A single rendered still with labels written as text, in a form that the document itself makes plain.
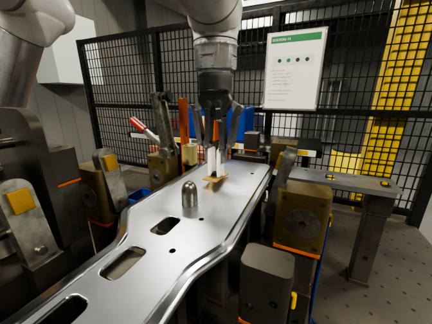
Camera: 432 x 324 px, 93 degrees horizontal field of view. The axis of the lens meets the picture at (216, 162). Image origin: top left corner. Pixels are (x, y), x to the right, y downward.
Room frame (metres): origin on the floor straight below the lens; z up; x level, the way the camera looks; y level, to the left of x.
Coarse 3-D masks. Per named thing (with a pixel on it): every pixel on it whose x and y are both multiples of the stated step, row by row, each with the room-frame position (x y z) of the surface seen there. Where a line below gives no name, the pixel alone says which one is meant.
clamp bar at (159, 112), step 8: (152, 96) 0.53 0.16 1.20; (160, 96) 0.53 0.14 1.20; (168, 96) 0.52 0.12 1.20; (152, 104) 0.53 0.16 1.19; (160, 104) 0.53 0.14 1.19; (160, 112) 0.52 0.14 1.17; (168, 112) 0.55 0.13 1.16; (160, 120) 0.52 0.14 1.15; (168, 120) 0.55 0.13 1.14; (160, 128) 0.52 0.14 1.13; (168, 128) 0.55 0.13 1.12; (160, 136) 0.52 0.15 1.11; (168, 136) 0.55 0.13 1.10; (168, 144) 0.55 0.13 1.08; (176, 152) 0.54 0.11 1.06
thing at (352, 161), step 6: (336, 150) 2.47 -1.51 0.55; (342, 150) 2.41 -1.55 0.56; (348, 150) 2.40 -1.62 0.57; (354, 150) 2.40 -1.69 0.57; (360, 150) 2.40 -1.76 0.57; (354, 156) 2.35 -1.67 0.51; (360, 156) 2.36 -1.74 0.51; (330, 162) 2.57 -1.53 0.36; (336, 162) 2.45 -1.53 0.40; (354, 162) 2.35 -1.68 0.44; (330, 168) 2.54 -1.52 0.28; (336, 168) 2.44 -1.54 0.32; (342, 168) 2.39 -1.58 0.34
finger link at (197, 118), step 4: (192, 108) 0.49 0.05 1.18; (192, 112) 0.49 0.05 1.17; (196, 112) 0.49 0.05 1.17; (200, 112) 0.50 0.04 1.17; (196, 116) 0.48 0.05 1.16; (200, 116) 0.50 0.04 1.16; (196, 120) 0.48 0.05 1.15; (200, 120) 0.49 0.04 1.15; (196, 124) 0.48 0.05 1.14; (200, 124) 0.49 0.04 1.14; (196, 128) 0.49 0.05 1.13; (200, 128) 0.49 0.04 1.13; (196, 132) 0.49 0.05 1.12; (200, 132) 0.48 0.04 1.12; (196, 136) 0.49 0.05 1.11; (200, 136) 0.48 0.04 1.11; (200, 140) 0.48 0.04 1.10; (200, 144) 0.48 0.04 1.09
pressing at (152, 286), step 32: (160, 192) 0.41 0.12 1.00; (224, 192) 0.41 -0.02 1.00; (256, 192) 0.42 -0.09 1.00; (128, 224) 0.29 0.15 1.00; (192, 224) 0.29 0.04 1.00; (224, 224) 0.29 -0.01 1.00; (96, 256) 0.22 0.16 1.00; (160, 256) 0.22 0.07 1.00; (192, 256) 0.22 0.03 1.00; (224, 256) 0.23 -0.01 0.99; (64, 288) 0.17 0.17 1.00; (96, 288) 0.17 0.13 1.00; (128, 288) 0.17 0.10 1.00; (160, 288) 0.17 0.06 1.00; (32, 320) 0.14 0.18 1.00; (96, 320) 0.14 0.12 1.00; (128, 320) 0.14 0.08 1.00; (160, 320) 0.14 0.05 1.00
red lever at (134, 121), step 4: (132, 120) 0.57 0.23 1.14; (136, 120) 0.58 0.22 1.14; (132, 124) 0.57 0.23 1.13; (136, 124) 0.57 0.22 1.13; (140, 124) 0.57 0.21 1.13; (136, 128) 0.57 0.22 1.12; (140, 128) 0.56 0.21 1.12; (144, 128) 0.56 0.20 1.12; (144, 132) 0.56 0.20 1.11; (148, 132) 0.56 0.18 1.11; (148, 136) 0.55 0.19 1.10; (152, 136) 0.55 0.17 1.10; (156, 136) 0.56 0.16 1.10; (152, 140) 0.55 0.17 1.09; (156, 140) 0.54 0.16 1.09; (156, 144) 0.54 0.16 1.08; (160, 144) 0.54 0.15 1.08; (172, 152) 0.54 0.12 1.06
